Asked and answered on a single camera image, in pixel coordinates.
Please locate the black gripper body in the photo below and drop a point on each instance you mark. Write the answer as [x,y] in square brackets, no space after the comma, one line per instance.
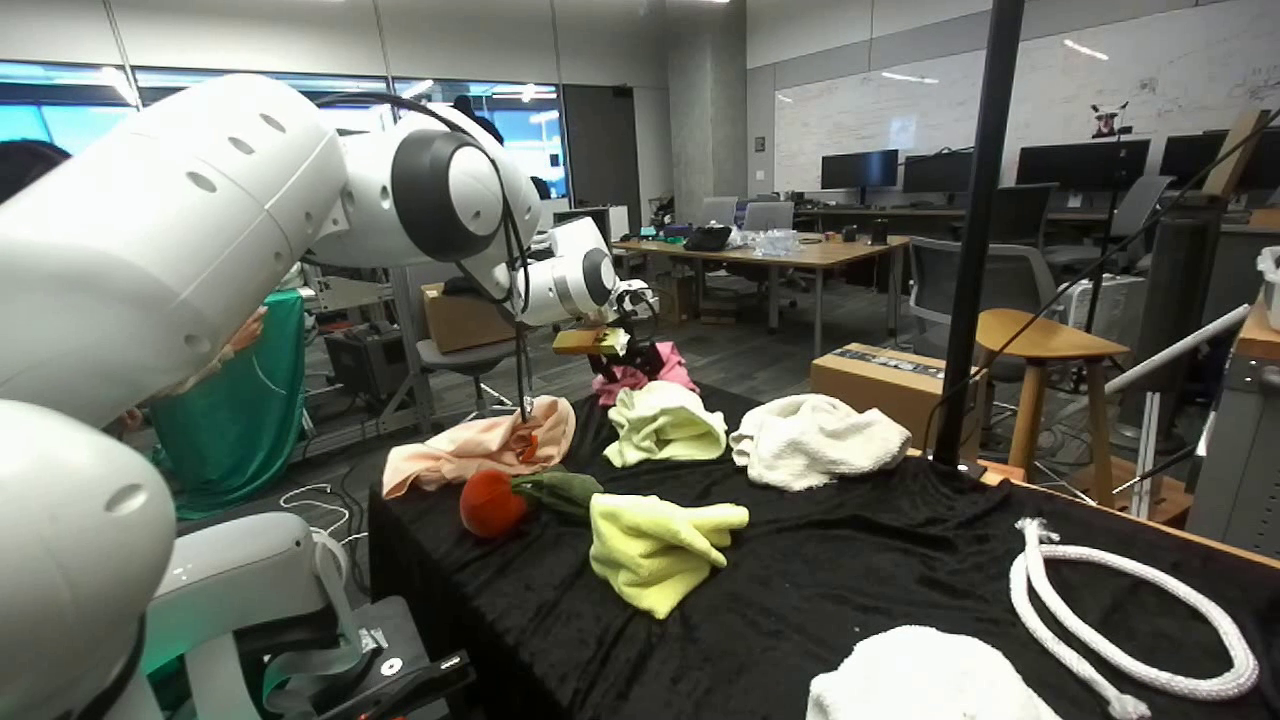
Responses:
[634,307]

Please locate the pink cloth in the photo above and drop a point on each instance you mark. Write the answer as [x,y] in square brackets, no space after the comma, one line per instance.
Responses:
[674,374]

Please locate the peach cloth orange print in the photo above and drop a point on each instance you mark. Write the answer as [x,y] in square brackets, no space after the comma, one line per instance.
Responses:
[462,452]

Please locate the orange plush vegetable green leaves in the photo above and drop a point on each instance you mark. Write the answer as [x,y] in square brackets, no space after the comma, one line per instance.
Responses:
[493,505]

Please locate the white terry towel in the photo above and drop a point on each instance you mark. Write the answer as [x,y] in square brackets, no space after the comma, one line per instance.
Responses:
[923,675]

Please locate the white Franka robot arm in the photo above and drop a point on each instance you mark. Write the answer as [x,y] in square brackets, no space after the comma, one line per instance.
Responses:
[163,241]

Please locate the pale green white towel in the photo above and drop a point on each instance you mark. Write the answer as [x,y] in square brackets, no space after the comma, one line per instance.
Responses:
[666,431]

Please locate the black bag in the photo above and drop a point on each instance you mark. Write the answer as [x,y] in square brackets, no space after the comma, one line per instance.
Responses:
[709,241]

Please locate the small brown cardboard box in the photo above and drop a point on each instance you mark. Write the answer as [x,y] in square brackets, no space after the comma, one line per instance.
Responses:
[464,323]

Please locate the long wooden desk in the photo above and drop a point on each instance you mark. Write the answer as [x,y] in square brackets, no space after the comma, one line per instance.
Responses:
[803,257]

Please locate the off-white crumpled towel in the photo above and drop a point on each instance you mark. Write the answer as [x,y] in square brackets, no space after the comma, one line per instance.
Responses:
[815,443]

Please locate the grey office chair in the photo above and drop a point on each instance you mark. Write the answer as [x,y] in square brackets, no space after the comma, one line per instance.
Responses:
[453,360]

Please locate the bright yellow microfibre cloth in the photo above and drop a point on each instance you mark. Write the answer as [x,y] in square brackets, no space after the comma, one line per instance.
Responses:
[653,544]

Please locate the long cardboard box black print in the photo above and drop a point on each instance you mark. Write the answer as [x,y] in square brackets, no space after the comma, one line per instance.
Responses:
[882,386]

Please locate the black tablecloth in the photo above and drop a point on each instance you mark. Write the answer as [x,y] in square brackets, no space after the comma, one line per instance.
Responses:
[824,562]

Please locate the black computer monitor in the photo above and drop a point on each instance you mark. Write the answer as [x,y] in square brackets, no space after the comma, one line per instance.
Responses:
[1195,158]
[1086,166]
[863,168]
[937,174]

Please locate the black vertical pole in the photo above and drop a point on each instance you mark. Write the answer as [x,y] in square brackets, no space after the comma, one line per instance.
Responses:
[986,203]

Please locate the green fabric drape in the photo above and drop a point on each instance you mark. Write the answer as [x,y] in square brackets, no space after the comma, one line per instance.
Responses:
[254,415]

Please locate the black mounting plate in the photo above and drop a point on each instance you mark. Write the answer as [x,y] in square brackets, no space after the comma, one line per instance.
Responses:
[387,664]

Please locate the round wooden stool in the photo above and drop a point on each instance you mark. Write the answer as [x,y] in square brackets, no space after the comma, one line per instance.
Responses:
[1046,342]

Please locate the dark office chair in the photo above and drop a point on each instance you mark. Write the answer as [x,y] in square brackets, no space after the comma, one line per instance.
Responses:
[1027,215]

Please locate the black drone figure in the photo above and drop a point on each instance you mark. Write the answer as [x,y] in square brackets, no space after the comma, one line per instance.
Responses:
[1109,122]

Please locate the silver metal bar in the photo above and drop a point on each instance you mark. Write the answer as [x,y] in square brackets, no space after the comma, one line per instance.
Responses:
[1183,355]

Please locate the grey workbench wooden top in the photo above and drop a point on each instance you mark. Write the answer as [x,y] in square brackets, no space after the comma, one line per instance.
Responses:
[1245,452]

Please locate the wrist camera with tan mount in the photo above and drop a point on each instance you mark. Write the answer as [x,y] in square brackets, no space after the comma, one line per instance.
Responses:
[584,342]

